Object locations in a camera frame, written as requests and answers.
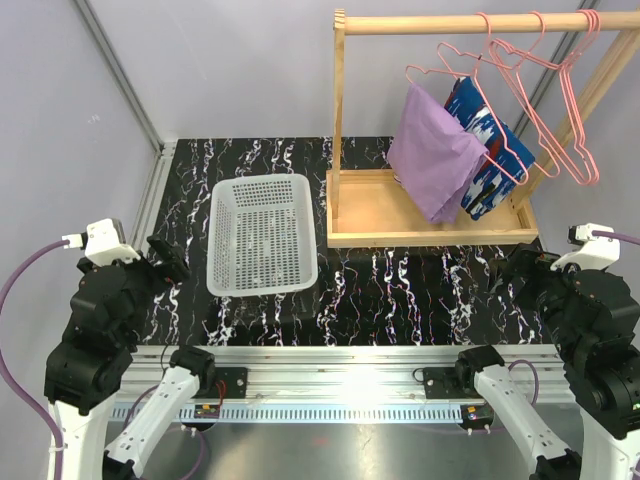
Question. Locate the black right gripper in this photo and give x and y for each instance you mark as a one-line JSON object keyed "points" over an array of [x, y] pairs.
{"points": [[527, 259]]}

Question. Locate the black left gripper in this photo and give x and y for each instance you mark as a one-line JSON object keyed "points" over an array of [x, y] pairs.
{"points": [[172, 272]]}

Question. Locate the purple trousers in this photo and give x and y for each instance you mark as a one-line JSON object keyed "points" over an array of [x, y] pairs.
{"points": [[433, 157]]}

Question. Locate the pink wire hanger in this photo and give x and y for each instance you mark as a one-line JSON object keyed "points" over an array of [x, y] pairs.
{"points": [[473, 75], [511, 75], [573, 112], [593, 37]]}

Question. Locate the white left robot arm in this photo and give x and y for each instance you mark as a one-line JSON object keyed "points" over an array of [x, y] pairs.
{"points": [[84, 371]]}

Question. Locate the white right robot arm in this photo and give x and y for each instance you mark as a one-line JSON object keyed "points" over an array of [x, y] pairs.
{"points": [[590, 316]]}

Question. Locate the blue patterned trousers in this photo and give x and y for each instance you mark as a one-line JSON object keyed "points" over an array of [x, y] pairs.
{"points": [[509, 157]]}

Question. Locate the white perforated plastic basket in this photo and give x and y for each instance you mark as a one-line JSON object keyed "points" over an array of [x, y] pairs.
{"points": [[261, 238]]}

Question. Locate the wooden clothes rack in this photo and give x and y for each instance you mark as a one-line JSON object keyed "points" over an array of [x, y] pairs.
{"points": [[368, 208]]}

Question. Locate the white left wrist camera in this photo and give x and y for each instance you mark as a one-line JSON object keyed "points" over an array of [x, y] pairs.
{"points": [[103, 242]]}

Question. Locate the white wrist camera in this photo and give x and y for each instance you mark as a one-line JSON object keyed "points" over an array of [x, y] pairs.
{"points": [[594, 248], [103, 242]]}

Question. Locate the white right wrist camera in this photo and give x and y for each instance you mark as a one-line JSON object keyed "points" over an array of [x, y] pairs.
{"points": [[594, 248]]}

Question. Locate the aluminium corner frame post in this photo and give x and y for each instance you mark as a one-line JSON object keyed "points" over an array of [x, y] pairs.
{"points": [[108, 53]]}

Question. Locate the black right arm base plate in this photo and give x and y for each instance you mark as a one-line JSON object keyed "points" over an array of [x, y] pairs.
{"points": [[439, 383]]}

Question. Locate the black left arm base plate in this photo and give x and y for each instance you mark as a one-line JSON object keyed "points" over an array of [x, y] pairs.
{"points": [[229, 382]]}

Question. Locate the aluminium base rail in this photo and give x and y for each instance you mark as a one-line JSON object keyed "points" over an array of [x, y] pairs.
{"points": [[340, 384]]}

